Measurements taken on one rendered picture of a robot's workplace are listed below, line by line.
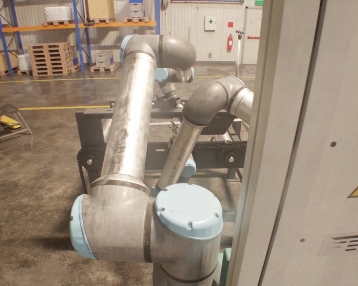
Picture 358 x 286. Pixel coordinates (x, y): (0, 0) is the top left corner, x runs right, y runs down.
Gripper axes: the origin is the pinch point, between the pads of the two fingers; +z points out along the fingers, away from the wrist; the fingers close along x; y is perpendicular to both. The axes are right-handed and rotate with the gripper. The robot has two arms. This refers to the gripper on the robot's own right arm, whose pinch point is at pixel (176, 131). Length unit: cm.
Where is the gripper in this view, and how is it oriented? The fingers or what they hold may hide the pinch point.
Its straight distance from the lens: 151.9
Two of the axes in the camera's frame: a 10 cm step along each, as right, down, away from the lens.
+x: 8.3, -5.1, -2.2
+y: 5.2, 6.0, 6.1
